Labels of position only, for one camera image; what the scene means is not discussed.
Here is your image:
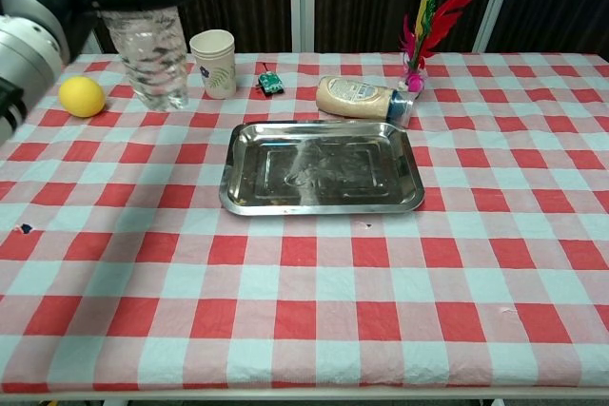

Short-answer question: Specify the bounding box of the white floral paper cup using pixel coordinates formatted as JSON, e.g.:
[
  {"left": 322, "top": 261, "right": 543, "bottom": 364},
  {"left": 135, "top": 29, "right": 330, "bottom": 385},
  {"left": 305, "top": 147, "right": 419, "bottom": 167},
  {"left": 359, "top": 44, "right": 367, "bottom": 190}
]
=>
[{"left": 188, "top": 29, "right": 238, "bottom": 100}]

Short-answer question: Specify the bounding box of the rectangular stainless steel tray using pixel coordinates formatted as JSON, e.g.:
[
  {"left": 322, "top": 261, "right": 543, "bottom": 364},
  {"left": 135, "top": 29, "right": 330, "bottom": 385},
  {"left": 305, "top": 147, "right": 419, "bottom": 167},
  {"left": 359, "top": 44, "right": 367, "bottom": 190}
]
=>
[{"left": 218, "top": 120, "right": 425, "bottom": 217}]

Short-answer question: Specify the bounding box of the colourful feather shuttlecock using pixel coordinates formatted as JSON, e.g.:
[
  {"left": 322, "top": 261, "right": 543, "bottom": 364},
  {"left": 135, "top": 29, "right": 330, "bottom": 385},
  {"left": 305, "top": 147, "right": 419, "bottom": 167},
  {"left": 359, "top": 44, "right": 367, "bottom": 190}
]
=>
[{"left": 399, "top": 0, "right": 474, "bottom": 93}]

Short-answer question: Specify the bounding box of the transparent plastic water bottle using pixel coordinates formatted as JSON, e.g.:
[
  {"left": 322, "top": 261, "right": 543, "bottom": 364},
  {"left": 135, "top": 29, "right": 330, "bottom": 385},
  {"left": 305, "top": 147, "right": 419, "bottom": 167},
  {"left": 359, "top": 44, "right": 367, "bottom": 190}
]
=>
[{"left": 75, "top": 0, "right": 190, "bottom": 112}]

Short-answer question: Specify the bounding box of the beige mayonnaise squeeze bottle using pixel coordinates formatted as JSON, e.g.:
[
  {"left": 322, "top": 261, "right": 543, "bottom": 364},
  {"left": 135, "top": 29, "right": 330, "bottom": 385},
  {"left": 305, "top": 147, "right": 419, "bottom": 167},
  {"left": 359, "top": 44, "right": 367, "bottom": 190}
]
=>
[{"left": 315, "top": 75, "right": 420, "bottom": 127}]

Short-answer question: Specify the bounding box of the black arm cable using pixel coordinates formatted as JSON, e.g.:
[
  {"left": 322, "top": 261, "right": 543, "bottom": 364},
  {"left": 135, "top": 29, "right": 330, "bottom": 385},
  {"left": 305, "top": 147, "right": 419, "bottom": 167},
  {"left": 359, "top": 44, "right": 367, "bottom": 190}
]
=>
[{"left": 0, "top": 75, "right": 26, "bottom": 136}]

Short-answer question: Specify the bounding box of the red white checkered tablecloth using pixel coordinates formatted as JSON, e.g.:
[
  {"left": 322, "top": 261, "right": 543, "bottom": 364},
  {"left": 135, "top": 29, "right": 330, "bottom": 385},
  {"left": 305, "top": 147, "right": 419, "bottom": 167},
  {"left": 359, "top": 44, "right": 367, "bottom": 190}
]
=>
[{"left": 0, "top": 51, "right": 609, "bottom": 394}]

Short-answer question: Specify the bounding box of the small green circuit board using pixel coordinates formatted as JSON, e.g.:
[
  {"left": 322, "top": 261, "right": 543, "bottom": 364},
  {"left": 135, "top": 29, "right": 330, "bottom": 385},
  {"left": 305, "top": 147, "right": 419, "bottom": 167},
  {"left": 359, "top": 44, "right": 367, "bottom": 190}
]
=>
[{"left": 255, "top": 62, "right": 285, "bottom": 96}]

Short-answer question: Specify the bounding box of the yellow lemon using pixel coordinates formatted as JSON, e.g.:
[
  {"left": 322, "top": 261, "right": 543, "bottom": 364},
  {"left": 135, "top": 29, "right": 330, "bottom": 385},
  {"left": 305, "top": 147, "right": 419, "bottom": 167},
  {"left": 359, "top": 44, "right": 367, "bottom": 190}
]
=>
[{"left": 58, "top": 75, "right": 107, "bottom": 118}]

